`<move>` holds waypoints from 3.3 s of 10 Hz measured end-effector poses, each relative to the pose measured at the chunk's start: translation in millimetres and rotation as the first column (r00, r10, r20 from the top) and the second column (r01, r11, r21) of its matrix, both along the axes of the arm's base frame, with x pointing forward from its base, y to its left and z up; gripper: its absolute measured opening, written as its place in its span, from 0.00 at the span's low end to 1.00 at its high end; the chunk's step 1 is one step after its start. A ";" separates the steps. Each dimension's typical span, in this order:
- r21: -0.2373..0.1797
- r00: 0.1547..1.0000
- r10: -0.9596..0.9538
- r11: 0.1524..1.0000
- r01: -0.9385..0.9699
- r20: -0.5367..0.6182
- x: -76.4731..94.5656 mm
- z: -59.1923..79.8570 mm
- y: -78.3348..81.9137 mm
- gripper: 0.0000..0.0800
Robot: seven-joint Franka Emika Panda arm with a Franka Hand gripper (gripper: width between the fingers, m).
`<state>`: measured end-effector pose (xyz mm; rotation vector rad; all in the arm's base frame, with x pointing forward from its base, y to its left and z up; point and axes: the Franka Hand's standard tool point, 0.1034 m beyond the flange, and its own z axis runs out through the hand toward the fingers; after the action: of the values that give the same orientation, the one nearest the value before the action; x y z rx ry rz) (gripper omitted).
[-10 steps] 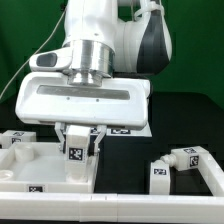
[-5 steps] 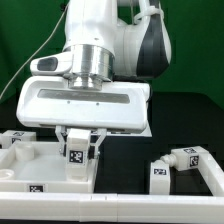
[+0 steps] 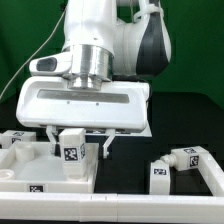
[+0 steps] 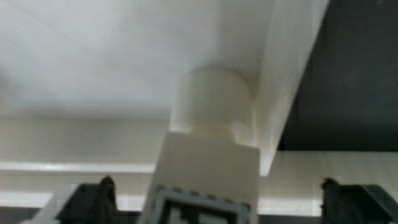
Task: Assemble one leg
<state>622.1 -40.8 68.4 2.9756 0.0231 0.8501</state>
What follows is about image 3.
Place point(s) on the white square table top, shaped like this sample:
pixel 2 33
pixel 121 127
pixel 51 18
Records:
pixel 44 173

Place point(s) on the white U-shaped obstacle fence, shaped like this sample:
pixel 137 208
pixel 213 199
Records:
pixel 123 208

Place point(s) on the white tag sheet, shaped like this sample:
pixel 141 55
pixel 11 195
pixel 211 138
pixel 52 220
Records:
pixel 145 133

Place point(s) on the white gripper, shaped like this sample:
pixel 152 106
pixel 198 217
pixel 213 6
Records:
pixel 47 100

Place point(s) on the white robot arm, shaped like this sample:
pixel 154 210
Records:
pixel 95 82

